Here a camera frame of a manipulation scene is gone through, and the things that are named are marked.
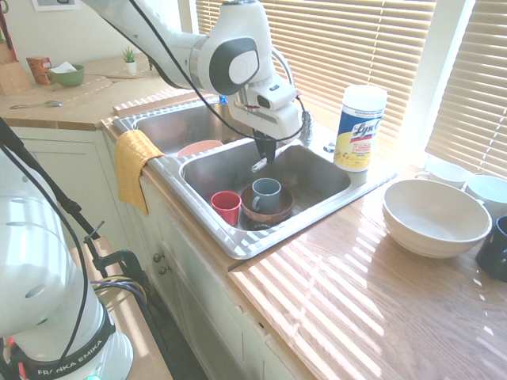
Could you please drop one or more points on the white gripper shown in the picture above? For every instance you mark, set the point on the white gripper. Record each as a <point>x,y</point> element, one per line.
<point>277,124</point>

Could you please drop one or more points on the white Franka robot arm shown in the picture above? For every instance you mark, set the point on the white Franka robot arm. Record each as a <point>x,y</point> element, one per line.
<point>237,39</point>

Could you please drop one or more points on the stainless steel double sink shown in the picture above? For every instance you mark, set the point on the stainless steel double sink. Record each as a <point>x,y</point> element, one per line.
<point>317,174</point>

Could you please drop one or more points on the chrome sink hole cap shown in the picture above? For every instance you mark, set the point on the chrome sink hole cap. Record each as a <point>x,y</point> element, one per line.
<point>329,147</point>

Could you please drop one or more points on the metal sink drain strainer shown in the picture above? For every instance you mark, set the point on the metal sink drain strainer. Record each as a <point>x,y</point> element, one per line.
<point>257,226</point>

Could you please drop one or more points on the grey-blue ceramic mug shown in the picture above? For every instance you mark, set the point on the grey-blue ceramic mug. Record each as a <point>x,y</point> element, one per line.
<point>270,200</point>

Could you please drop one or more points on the brown wooden bowl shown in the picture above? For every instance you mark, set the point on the brown wooden bowl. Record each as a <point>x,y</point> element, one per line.
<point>286,207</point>

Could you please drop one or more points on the pink plate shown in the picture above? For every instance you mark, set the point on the pink plate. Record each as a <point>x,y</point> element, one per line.
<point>194,149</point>

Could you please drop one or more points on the red plastic cup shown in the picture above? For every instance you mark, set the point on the red plastic cup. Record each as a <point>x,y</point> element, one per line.
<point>226,213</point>

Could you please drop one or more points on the chrome arched faucet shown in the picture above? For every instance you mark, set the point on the chrome arched faucet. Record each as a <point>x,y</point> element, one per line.
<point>288,71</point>

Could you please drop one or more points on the Lysol wipes canister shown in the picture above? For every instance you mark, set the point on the Lysol wipes canister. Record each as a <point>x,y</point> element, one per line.
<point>358,130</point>

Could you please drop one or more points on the yellow dish cloth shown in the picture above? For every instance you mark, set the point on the yellow dish cloth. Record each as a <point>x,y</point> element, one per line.
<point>130,170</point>

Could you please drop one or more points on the wide beige window blind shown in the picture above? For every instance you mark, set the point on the wide beige window blind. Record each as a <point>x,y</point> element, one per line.
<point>356,39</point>

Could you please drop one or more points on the trailing green potted plant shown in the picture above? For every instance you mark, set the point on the trailing green potted plant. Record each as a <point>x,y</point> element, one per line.
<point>150,65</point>

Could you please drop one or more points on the white kitchen cabinet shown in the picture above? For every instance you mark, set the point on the white kitchen cabinet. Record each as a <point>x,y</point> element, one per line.
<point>190,277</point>

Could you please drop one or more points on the round metal cabinet knob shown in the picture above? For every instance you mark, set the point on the round metal cabinet knob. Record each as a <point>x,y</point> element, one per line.
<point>158,257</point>
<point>162,270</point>

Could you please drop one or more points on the small plant in white pot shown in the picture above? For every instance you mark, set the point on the small plant in white pot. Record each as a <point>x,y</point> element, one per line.
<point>130,65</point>

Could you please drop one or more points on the black clamp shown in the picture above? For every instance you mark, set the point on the black clamp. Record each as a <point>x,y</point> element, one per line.
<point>126,261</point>

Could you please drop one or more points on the small white mug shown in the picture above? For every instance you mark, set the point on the small white mug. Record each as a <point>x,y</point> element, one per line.
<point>447,174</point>

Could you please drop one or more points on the large white bowl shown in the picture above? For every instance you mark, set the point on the large white bowl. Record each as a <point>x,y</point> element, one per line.
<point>435,233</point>

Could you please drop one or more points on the green bowl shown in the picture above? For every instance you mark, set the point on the green bowl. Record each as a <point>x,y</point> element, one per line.
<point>69,80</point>

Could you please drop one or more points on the narrow beige window blind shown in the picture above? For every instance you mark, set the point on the narrow beige window blind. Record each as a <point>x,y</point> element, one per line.
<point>475,99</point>

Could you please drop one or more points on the silver spoon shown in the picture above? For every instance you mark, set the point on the silver spoon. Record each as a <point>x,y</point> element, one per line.
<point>53,103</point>

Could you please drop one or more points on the black stand pole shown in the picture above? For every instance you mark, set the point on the black stand pole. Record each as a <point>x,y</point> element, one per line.
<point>39,168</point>

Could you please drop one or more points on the large white mug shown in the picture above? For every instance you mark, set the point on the large white mug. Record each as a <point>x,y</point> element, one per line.
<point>489,194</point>

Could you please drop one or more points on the orange box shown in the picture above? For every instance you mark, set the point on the orange box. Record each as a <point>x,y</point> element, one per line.
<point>37,69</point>

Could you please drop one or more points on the dark blue mug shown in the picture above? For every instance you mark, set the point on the dark blue mug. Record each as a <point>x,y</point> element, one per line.
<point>495,249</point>

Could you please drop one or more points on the wooden knife block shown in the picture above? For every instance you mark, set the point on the wooden knife block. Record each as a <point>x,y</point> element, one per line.
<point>14,77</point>

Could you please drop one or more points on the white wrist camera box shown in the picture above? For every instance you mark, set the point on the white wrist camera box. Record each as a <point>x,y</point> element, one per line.
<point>273,97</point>

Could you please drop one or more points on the framed wall picture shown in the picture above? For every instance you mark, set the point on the framed wall picture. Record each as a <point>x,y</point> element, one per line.
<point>55,4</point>

